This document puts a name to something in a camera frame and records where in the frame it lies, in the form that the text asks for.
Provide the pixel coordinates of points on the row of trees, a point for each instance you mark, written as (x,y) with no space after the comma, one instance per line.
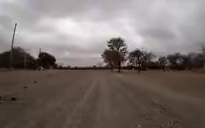
(180,61)

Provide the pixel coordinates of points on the brown dirt road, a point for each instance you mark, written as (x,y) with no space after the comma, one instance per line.
(100,100)

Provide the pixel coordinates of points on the tall dark tree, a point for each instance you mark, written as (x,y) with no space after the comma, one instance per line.
(116,50)

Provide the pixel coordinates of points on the leaning utility pole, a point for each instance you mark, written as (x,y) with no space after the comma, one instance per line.
(12,46)

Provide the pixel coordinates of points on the clump of dark trees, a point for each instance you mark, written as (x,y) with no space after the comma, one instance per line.
(21,60)

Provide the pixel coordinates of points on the small dark stone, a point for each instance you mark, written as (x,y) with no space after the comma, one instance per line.
(13,98)

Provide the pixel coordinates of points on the small spreading tree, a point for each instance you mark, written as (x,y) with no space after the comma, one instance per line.
(138,57)

